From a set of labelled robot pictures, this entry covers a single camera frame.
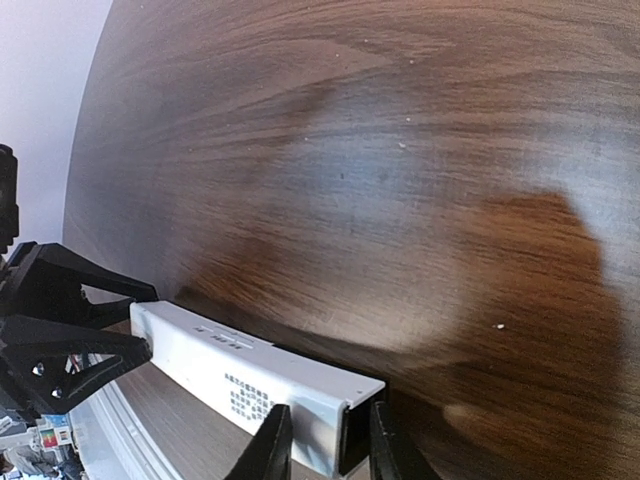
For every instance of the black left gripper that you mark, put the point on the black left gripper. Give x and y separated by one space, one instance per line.
49 363

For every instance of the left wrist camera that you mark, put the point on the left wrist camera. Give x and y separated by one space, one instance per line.
8 201

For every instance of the white remote control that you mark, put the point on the white remote control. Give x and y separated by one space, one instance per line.
250 380

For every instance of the front aluminium rail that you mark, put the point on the front aluminium rail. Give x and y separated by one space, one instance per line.
112 442

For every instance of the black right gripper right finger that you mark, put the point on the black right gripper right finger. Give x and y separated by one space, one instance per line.
393 455

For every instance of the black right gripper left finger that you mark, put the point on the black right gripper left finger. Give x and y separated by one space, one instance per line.
268 454

